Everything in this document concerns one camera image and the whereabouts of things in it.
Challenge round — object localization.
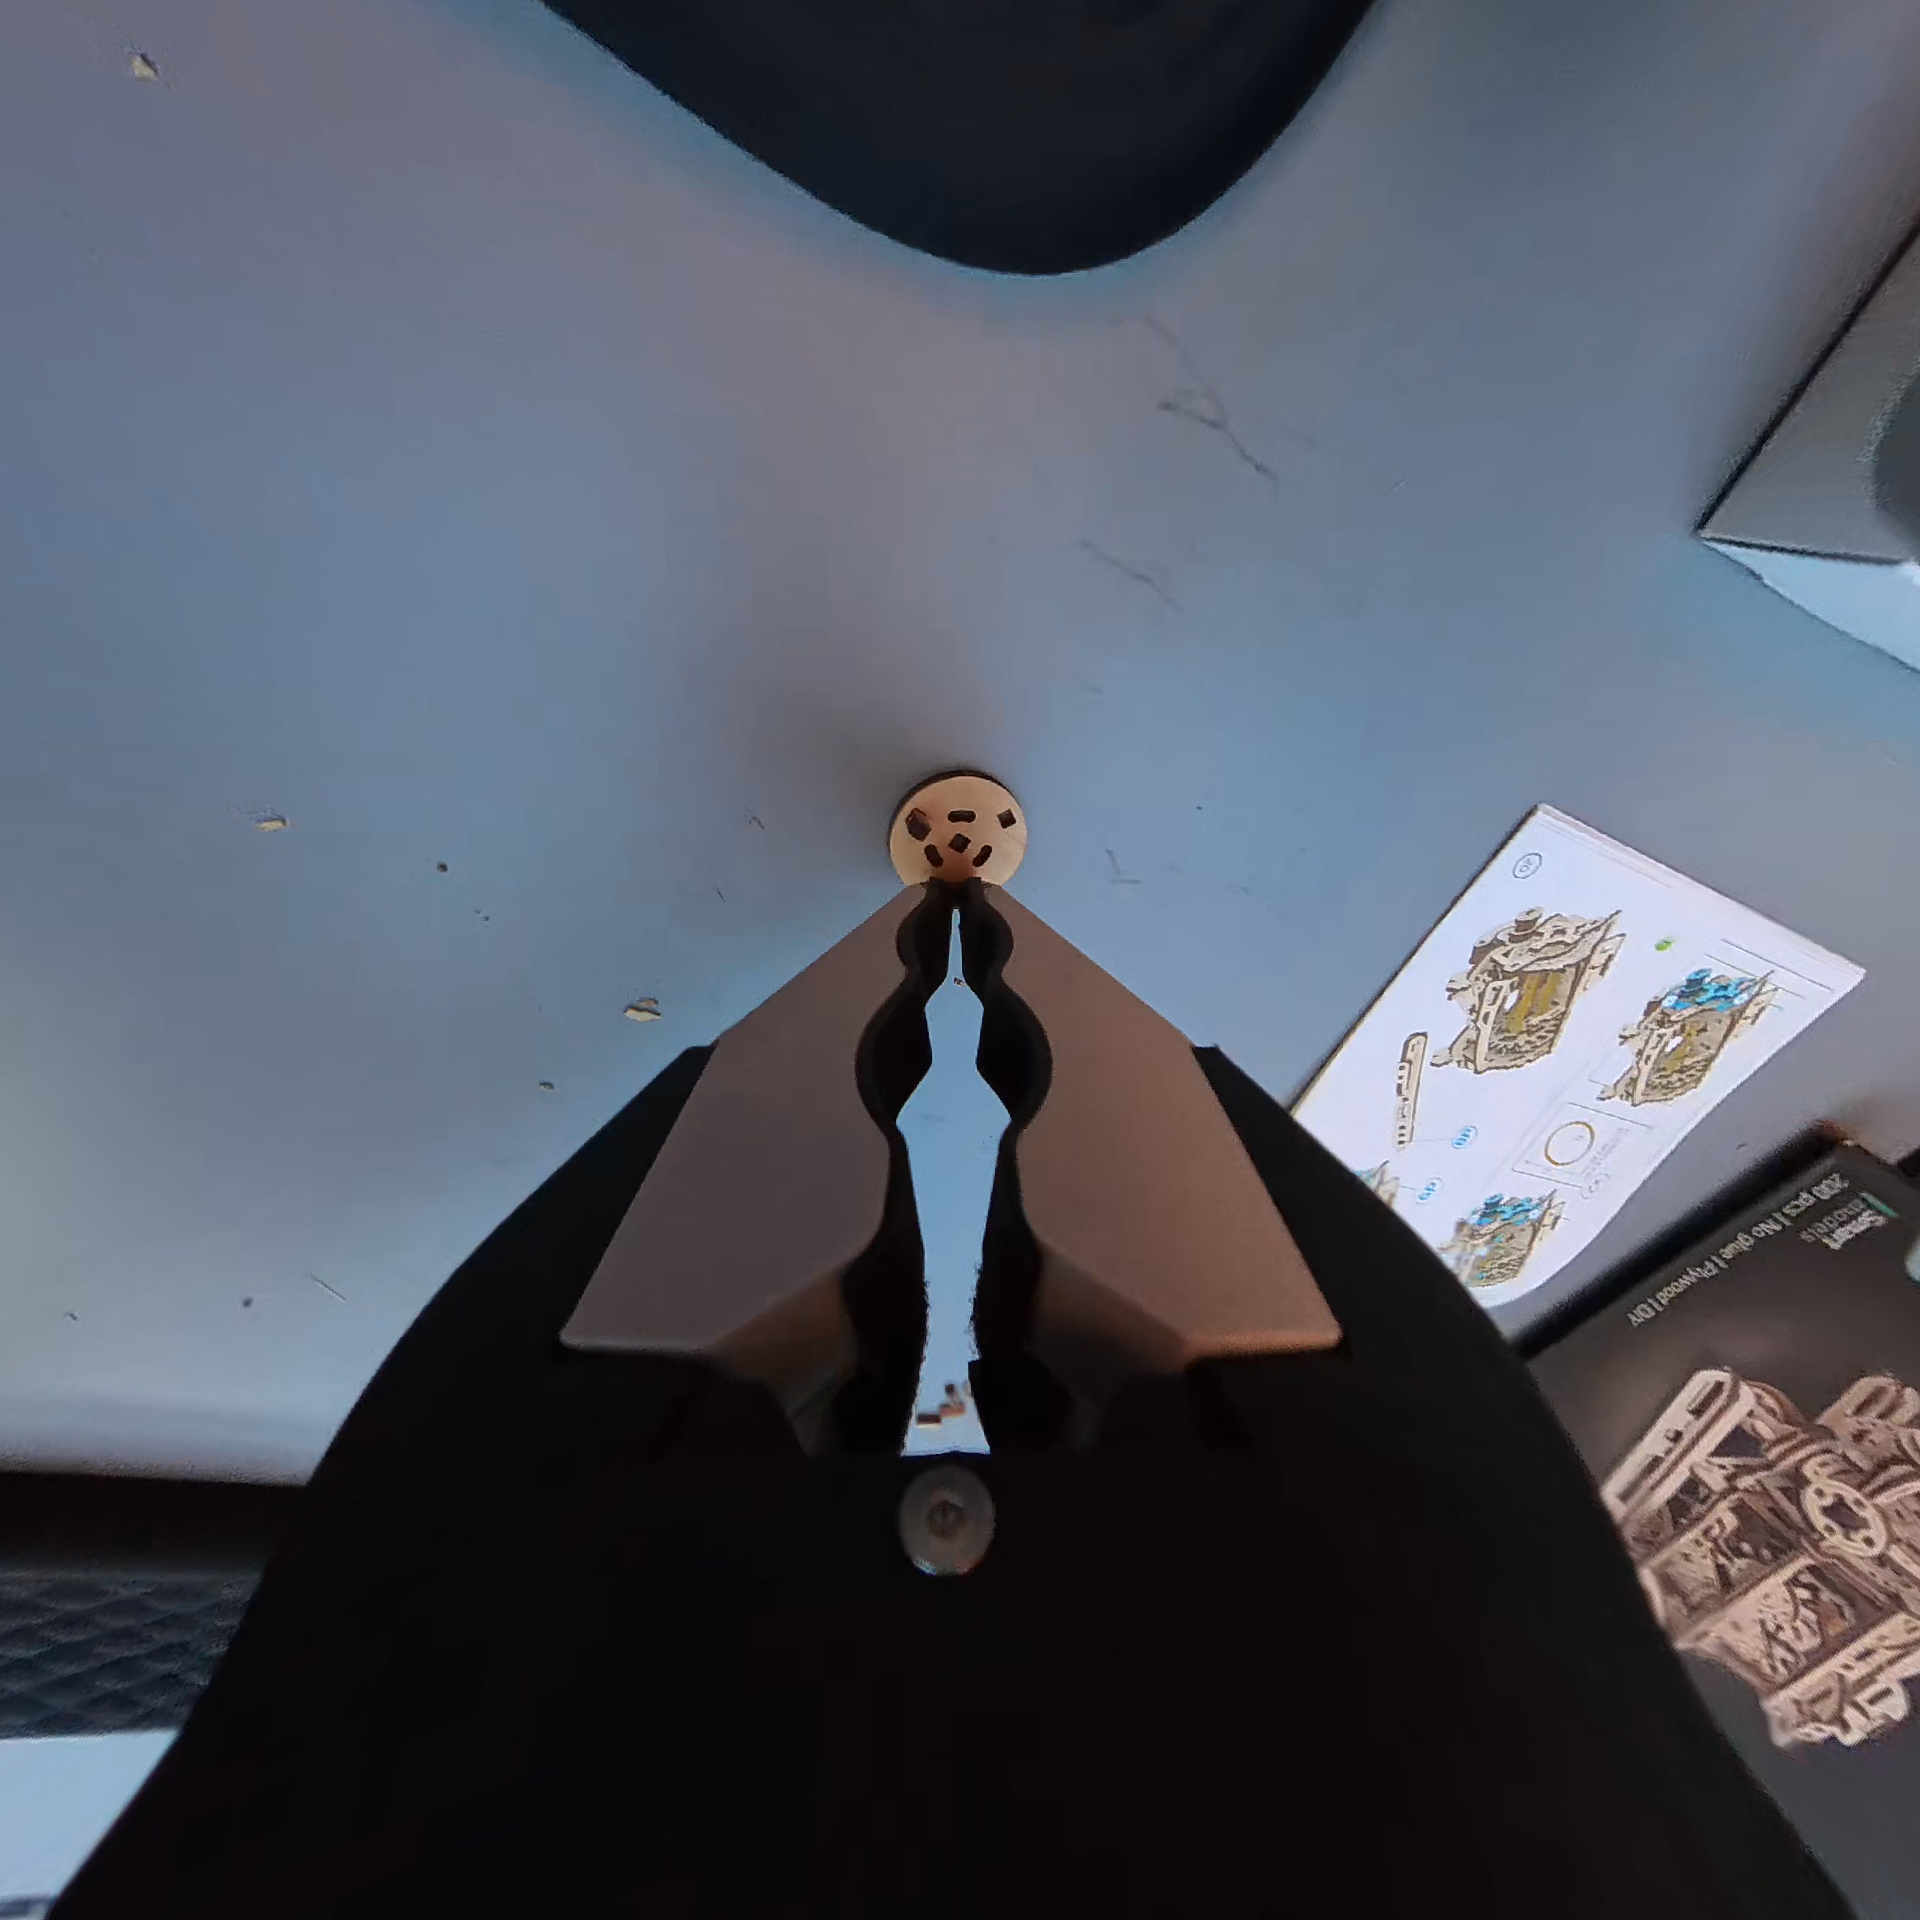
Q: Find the grey desk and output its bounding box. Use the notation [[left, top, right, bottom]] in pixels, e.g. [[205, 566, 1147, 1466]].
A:
[[0, 0, 1920, 1489]]

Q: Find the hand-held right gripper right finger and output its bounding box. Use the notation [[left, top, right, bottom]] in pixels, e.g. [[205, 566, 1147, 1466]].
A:
[[956, 879, 1344, 1450]]

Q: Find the white instruction booklet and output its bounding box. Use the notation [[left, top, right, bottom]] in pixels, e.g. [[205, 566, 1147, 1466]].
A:
[[1290, 804, 1869, 1310]]

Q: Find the black padded mat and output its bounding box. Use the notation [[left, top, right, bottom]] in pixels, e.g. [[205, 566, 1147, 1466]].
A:
[[0, 1470, 309, 1743], [540, 0, 1373, 276]]

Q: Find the white cardboard box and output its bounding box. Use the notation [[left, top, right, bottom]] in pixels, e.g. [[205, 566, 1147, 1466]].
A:
[[1694, 224, 1920, 673]]

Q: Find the round wooden disc with pegs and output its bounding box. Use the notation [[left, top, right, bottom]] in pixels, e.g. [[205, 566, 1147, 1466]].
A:
[[887, 769, 1030, 890]]

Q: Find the black product box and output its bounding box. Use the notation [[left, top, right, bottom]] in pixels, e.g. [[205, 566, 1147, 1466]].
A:
[[1525, 1134, 1920, 1920]]

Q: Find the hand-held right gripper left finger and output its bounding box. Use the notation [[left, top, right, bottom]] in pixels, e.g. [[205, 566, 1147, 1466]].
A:
[[557, 883, 939, 1450]]

